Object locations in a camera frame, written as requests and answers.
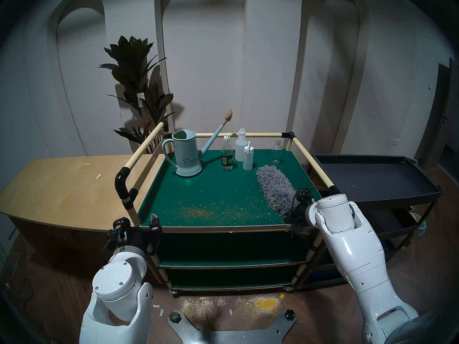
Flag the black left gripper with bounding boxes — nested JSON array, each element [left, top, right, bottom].
[[102, 213, 162, 256]]

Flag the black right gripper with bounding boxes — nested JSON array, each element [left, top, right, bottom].
[[285, 195, 317, 230]]

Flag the grey fluffy duster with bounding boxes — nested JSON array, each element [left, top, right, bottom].
[[256, 164, 316, 236]]

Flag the green shelf cart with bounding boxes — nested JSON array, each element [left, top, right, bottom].
[[115, 120, 339, 296]]

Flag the clear glass bottle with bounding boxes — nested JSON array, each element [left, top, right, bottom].
[[270, 140, 283, 166]]

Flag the white pump bottle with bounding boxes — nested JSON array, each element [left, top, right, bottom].
[[243, 141, 254, 171]]

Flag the light blue watering can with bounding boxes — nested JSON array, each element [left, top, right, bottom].
[[162, 110, 233, 178]]

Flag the black utility cart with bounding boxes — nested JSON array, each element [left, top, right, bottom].
[[298, 154, 443, 288]]

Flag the light wooden table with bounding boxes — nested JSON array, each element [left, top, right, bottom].
[[0, 155, 165, 276]]

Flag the white opaque plastic bottle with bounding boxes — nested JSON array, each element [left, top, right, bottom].
[[235, 128, 249, 162]]

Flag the green label water bottle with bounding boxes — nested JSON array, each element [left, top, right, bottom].
[[221, 135, 234, 171]]

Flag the dark green potted plant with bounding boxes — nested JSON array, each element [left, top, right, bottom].
[[99, 35, 175, 154]]

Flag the dark brown door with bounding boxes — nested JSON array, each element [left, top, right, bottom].
[[416, 57, 459, 168]]

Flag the black coiled gripper cable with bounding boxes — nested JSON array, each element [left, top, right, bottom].
[[292, 187, 321, 213]]

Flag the thin floor cables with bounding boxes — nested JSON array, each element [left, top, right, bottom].
[[0, 252, 34, 308]]

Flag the grey metal robot base plate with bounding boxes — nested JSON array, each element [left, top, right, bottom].
[[168, 309, 297, 344]]

